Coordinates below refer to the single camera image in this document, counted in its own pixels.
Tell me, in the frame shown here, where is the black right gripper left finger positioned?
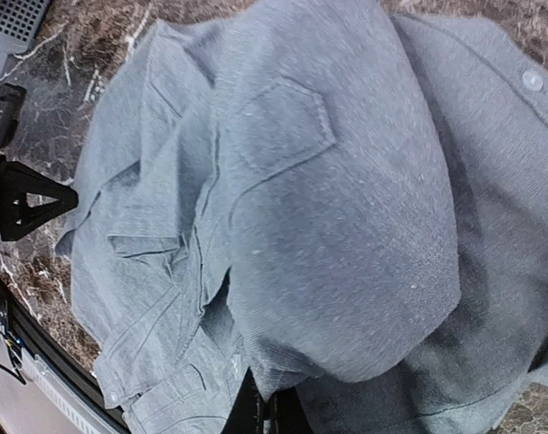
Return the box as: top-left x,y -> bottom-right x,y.
222,374 -> 266,434

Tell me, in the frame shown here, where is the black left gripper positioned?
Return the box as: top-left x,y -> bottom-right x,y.
0,158 -> 79,241

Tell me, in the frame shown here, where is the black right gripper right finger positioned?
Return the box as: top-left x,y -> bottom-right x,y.
269,389 -> 313,434

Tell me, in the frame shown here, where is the grey button shirt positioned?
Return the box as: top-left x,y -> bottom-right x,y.
56,1 -> 548,433

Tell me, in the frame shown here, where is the grey plastic laundry basket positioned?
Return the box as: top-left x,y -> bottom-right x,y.
0,0 -> 52,54

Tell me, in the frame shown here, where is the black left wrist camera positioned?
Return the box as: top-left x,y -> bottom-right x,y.
0,83 -> 27,149

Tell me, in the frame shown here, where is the white slotted cable duct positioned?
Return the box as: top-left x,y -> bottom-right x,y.
22,351 -> 120,434

